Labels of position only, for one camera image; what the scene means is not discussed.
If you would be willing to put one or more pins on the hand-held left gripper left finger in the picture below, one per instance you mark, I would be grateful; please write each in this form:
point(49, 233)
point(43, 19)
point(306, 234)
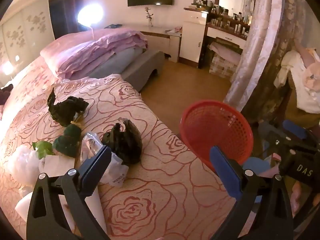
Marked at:
point(96, 166)

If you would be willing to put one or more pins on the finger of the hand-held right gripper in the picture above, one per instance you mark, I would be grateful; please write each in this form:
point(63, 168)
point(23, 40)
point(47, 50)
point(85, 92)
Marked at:
point(295, 129)
point(273, 138)

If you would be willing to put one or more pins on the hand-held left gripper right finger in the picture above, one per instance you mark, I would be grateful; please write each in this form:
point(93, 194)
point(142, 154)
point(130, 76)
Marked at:
point(225, 170)

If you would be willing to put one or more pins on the black plastic bag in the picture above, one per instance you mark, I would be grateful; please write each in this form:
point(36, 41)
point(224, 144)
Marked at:
point(126, 140)
point(66, 107)

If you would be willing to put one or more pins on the red plastic mesh basket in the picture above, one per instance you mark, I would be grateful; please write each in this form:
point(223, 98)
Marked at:
point(215, 127)

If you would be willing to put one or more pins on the green snack packet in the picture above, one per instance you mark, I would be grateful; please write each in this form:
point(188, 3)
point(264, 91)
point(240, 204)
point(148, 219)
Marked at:
point(42, 148)

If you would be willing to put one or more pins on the clear plastic bag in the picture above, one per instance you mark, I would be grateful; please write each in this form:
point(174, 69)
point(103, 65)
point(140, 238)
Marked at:
point(22, 162)

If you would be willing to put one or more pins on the person's right hand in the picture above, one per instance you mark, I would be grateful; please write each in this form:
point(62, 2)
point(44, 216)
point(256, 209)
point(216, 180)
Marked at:
point(297, 195)

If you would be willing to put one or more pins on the light blue plastic stool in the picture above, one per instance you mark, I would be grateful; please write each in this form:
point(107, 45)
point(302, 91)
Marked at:
point(257, 165)

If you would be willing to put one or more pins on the green and yellow wrapper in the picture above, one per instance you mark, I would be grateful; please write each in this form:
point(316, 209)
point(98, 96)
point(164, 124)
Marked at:
point(67, 140)

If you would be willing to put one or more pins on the white tissue paper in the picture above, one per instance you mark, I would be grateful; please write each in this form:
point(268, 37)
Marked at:
point(56, 165)

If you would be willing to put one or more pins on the white printed garment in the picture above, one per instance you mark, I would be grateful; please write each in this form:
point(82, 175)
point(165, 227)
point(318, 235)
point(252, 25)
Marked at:
point(308, 90)

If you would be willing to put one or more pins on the white squeeze tube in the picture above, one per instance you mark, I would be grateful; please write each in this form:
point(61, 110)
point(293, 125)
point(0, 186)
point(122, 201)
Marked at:
point(96, 215)

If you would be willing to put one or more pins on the white hanging cloth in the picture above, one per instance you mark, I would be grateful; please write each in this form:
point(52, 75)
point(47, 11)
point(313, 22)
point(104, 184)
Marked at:
point(287, 67)

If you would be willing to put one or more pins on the light lace curtain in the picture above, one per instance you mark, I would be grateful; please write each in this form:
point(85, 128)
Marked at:
point(252, 55)

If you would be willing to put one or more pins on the cloth covered cardboard boxes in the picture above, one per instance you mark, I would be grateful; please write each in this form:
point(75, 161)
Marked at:
point(223, 60)

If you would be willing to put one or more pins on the grey blue blanket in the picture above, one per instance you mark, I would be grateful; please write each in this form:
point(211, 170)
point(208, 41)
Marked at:
point(117, 61)

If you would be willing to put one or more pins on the dark wood dressing table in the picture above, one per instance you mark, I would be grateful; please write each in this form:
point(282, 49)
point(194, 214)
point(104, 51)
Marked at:
point(225, 33)

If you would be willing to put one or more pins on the purple pillow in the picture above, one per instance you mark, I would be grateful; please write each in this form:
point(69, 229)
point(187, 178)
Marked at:
point(5, 95)

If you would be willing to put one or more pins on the folded pink quilt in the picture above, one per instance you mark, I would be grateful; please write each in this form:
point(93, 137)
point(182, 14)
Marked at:
point(95, 50)

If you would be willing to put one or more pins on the white cabinet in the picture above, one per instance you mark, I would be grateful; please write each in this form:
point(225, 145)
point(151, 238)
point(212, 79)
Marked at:
point(191, 37)

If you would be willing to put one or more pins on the row of cosmetic bottles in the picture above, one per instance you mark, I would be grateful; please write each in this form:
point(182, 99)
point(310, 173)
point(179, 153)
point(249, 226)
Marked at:
point(225, 17)

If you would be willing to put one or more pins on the glowing bedside lamp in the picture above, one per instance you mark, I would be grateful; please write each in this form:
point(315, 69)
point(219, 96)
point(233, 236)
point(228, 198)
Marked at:
point(6, 68)

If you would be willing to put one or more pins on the low white desk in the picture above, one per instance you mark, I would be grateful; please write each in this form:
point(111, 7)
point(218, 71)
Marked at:
point(162, 42)

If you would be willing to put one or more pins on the dark flat object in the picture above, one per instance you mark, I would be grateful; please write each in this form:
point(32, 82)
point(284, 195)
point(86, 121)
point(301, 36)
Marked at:
point(113, 26)

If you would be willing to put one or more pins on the pink small box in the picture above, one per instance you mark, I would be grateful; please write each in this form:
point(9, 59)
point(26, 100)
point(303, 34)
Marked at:
point(175, 30)

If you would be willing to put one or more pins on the flower patterned wardrobe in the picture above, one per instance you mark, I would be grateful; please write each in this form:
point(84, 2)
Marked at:
point(25, 32)

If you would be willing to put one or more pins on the dark wooden door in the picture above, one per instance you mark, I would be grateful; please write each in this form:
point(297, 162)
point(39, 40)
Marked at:
point(65, 15)

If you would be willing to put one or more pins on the pink flower in vase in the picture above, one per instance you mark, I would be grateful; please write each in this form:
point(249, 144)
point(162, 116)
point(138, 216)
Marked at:
point(149, 15)

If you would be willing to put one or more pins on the grey upholstered bed frame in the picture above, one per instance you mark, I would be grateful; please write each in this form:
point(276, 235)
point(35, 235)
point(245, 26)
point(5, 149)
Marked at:
point(145, 67)

